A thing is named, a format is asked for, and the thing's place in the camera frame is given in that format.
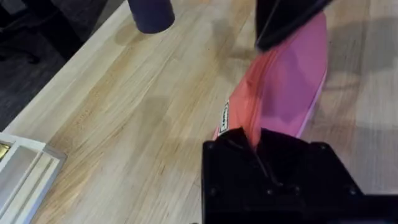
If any white open box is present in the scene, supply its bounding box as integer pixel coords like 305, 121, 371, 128
0, 133, 68, 224

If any black office chair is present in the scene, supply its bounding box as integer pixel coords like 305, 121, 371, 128
0, 0, 108, 65

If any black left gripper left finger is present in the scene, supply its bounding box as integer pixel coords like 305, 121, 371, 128
201, 126, 282, 224

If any pink soft zip bag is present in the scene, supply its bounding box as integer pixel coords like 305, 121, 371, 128
212, 11, 329, 147

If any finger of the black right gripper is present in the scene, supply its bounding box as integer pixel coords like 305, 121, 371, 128
254, 0, 334, 52

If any dark blue cylinder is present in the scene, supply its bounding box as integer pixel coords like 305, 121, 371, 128
127, 0, 176, 34

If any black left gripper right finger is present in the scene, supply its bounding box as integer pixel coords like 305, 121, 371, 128
255, 128, 365, 224

